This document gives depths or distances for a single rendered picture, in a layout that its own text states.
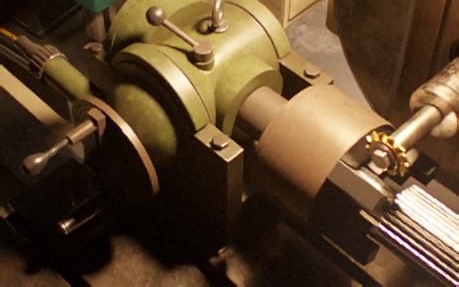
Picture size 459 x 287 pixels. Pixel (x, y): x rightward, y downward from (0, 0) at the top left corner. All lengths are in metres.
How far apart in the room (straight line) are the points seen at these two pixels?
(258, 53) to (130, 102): 0.21
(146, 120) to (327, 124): 0.26
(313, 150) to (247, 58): 0.21
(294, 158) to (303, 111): 0.07
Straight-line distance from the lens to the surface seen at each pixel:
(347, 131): 1.13
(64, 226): 1.29
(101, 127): 1.19
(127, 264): 1.36
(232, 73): 1.24
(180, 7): 1.30
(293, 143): 1.14
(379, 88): 1.42
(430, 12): 1.24
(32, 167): 1.15
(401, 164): 1.10
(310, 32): 3.16
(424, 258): 1.13
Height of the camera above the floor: 2.16
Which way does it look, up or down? 50 degrees down
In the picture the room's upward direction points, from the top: straight up
